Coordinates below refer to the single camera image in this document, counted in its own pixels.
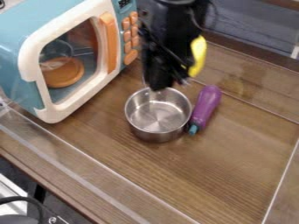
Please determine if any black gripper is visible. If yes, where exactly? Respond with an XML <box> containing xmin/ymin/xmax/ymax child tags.
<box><xmin>137</xmin><ymin>0</ymin><xmax>207</xmax><ymax>91</ymax></box>

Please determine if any yellow toy banana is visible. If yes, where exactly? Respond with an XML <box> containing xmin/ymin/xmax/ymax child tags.
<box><xmin>189</xmin><ymin>36</ymin><xmax>209</xmax><ymax>78</ymax></box>

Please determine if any silver metal pot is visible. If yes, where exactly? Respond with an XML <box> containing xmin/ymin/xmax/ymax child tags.
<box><xmin>125</xmin><ymin>87</ymin><xmax>193</xmax><ymax>143</ymax></box>

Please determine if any purple toy eggplant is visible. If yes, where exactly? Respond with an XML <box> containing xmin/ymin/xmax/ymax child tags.
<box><xmin>189</xmin><ymin>85</ymin><xmax>222</xmax><ymax>136</ymax></box>

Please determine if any orange plate in microwave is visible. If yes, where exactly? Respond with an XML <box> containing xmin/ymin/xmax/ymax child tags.
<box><xmin>41</xmin><ymin>57</ymin><xmax>85</xmax><ymax>88</ymax></box>

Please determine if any blue white toy microwave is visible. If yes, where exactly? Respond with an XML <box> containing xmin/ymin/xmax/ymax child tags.
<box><xmin>0</xmin><ymin>0</ymin><xmax>139</xmax><ymax>123</ymax></box>

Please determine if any black cable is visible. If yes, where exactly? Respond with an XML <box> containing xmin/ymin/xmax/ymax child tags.
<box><xmin>0</xmin><ymin>196</ymin><xmax>45</xmax><ymax>224</ymax></box>

